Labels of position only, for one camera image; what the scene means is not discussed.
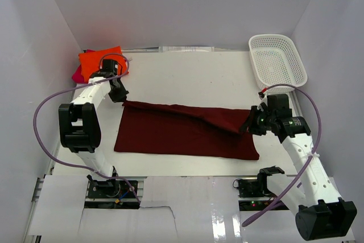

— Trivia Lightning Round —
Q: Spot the white perforated plastic basket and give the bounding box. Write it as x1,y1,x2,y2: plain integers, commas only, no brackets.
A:
248,34,308,93

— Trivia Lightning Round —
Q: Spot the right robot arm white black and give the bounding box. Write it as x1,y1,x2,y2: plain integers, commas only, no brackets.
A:
240,94,357,241

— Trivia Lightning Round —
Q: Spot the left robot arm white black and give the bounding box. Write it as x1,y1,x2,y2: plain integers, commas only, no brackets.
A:
58,59,129,197

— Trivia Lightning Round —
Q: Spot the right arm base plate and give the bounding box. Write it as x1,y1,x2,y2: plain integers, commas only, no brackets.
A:
232,166,285,212

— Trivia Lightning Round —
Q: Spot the folded pink t shirt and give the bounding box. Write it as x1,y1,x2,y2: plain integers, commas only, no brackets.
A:
72,50,97,84

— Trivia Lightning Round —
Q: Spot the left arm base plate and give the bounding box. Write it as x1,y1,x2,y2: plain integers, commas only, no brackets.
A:
84,175,143,209

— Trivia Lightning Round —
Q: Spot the folded orange t shirt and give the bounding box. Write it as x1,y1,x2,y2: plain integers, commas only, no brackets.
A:
78,46,127,83

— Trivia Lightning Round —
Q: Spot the dark red t shirt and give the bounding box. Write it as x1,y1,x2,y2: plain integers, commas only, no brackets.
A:
114,101,259,160

